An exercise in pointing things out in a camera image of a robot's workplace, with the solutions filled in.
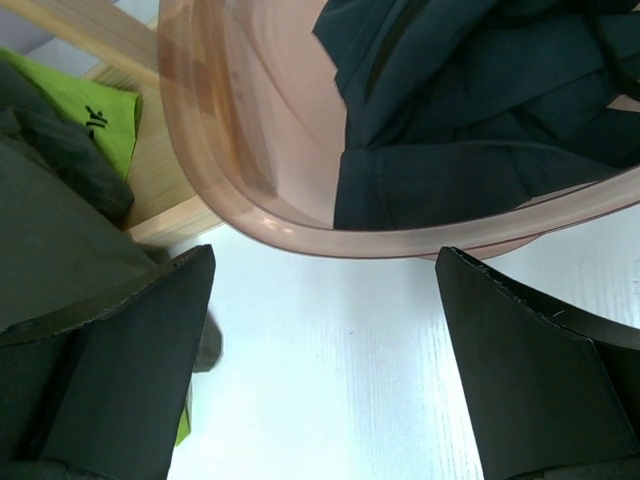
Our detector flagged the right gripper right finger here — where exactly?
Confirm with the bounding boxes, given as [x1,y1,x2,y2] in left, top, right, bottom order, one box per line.
[436,248,639,479]

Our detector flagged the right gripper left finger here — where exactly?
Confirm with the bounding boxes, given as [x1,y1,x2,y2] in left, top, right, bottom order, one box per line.
[1,246,215,479]

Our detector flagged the olive green shorts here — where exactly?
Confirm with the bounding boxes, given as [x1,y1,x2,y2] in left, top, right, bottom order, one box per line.
[0,62,226,374]

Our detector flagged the navy blue shorts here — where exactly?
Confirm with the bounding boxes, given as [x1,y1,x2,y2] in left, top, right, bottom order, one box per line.
[313,0,639,231]

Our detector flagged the lime green shorts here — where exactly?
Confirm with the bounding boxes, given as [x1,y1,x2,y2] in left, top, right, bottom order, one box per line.
[0,47,194,449]

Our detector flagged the pink plastic basket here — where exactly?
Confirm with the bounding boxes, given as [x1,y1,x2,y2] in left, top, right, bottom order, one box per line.
[158,1,639,259]

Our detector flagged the wooden clothes rack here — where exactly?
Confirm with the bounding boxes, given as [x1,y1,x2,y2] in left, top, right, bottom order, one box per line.
[1,1,222,247]

